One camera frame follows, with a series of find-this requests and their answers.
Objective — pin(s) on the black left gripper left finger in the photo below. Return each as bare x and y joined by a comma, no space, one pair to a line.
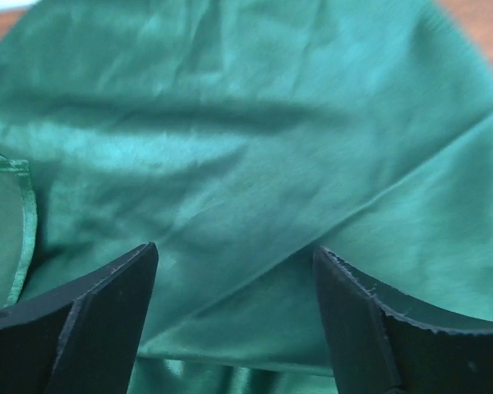
81,337

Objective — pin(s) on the green cloth napkin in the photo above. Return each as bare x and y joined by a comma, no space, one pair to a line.
238,136

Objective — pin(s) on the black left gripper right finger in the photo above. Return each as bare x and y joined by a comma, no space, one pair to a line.
381,340

